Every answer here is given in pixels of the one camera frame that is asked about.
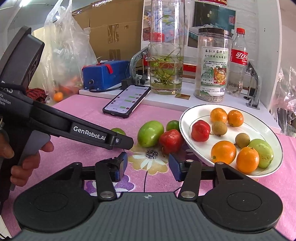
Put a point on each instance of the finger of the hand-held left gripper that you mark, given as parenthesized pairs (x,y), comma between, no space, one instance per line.
(122,143)

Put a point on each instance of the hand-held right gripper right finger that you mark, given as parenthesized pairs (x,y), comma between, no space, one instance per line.
(173,164)

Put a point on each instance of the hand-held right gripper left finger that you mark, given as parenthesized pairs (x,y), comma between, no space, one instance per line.
(123,162)

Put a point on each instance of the small green citrus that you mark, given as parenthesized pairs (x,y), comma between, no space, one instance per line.
(173,125)
(118,131)

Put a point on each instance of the red wax apple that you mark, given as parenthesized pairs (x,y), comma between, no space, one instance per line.
(200,130)
(171,141)

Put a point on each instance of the large orange tangerine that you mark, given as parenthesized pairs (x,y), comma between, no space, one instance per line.
(223,152)

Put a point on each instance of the brown longan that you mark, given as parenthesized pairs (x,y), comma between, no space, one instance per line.
(219,128)
(242,140)

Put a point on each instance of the white plate with dark rim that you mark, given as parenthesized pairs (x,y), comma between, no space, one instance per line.
(231,139)

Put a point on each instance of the person's left hand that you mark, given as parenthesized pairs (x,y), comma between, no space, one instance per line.
(30,162)

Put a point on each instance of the cream paper bag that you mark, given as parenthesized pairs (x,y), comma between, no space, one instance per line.
(38,78)

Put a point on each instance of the red knitted cloth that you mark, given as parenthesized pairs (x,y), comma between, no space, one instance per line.
(35,93)

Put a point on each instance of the black smartphone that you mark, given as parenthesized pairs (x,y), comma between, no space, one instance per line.
(127,100)

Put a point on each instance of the pink floral tablecloth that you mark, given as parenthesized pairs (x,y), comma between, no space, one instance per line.
(81,115)

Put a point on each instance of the small orange tangerine in bag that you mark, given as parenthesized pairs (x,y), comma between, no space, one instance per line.
(58,96)

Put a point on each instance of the black power plug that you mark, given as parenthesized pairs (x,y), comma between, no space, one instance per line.
(128,82)

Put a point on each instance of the small yellow-green card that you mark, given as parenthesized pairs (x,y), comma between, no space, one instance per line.
(182,96)

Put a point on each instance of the blue plastic box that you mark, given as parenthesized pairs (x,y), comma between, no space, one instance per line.
(104,75)

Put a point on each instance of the green water plant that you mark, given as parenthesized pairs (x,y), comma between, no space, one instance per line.
(165,76)

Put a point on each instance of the brown cardboard box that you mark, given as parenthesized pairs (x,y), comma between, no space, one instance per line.
(115,30)

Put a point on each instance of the clear plastic jar with label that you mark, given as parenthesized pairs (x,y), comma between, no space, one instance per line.
(212,69)

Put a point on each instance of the clear bottle with red cap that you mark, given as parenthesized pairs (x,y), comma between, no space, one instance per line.
(157,37)

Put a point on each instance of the tall glass vase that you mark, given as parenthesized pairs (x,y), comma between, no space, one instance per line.
(178,34)

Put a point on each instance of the clear soda bottle red label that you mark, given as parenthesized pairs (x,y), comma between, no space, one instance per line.
(240,58)

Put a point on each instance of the crumpled clear plastic bag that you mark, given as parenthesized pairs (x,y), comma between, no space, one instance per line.
(285,97)

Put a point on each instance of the white shelf unit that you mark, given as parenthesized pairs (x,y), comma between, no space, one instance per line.
(268,34)

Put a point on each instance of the red banner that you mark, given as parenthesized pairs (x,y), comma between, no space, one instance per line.
(217,1)

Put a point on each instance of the grey metal bracket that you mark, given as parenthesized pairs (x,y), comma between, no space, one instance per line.
(136,60)
(254,85)

